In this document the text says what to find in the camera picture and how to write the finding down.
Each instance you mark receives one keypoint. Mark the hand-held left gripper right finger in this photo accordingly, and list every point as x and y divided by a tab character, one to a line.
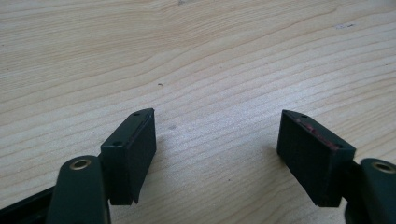
314	158

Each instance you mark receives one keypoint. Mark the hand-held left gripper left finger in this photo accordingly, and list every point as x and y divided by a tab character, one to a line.
129	158

